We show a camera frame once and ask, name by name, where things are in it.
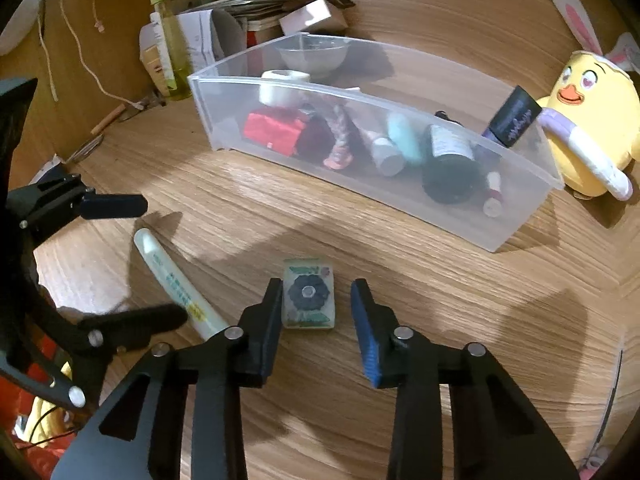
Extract white tube green print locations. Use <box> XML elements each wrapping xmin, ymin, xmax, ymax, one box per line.
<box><xmin>134</xmin><ymin>228</ymin><xmax>230</xmax><ymax>340</ymax></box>

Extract white pink tube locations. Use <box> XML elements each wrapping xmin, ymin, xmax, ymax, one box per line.
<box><xmin>349</xmin><ymin>110</ymin><xmax>406</xmax><ymax>178</ymax></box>

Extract dark green dropper bottle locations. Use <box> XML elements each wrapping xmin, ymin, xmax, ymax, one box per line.
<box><xmin>420</xmin><ymin>124</ymin><xmax>480</xmax><ymax>205</ymax></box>

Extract teal frosted bottle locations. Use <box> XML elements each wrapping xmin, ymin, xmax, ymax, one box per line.
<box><xmin>386</xmin><ymin>113</ymin><xmax>424</xmax><ymax>167</ymax></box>

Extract white tape roll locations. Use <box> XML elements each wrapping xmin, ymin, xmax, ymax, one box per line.
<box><xmin>258</xmin><ymin>68</ymin><xmax>310</xmax><ymax>108</ymax></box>

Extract purple black spray bottle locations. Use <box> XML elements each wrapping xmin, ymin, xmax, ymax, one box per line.
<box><xmin>480</xmin><ymin>86</ymin><xmax>542</xmax><ymax>150</ymax></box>

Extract yellow green spray bottle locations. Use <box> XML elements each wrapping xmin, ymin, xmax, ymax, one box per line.
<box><xmin>150</xmin><ymin>0</ymin><xmax>191</xmax><ymax>100</ymax></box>

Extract red box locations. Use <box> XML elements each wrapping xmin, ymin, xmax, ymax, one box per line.
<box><xmin>243</xmin><ymin>106</ymin><xmax>312</xmax><ymax>157</ymax></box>

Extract clear plastic bin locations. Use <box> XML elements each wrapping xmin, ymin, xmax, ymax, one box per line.
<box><xmin>189</xmin><ymin>34</ymin><xmax>564</xmax><ymax>252</ymax></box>

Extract white folded papers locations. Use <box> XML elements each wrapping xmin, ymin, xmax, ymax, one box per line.
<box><xmin>138</xmin><ymin>6</ymin><xmax>249</xmax><ymax>82</ymax></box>

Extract stack of books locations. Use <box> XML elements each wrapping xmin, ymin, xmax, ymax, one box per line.
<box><xmin>169</xmin><ymin>0</ymin><xmax>356</xmax><ymax>49</ymax></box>

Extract white cardboard box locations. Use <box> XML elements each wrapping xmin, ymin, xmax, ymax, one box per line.
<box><xmin>279</xmin><ymin>0</ymin><xmax>348</xmax><ymax>36</ymax></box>

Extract yellow chick plush toy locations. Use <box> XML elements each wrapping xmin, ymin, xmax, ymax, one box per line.
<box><xmin>537</xmin><ymin>0</ymin><xmax>639</xmax><ymax>202</ymax></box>

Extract white cable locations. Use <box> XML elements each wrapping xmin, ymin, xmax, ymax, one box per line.
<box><xmin>34</xmin><ymin>0</ymin><xmax>147</xmax><ymax>111</ymax></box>

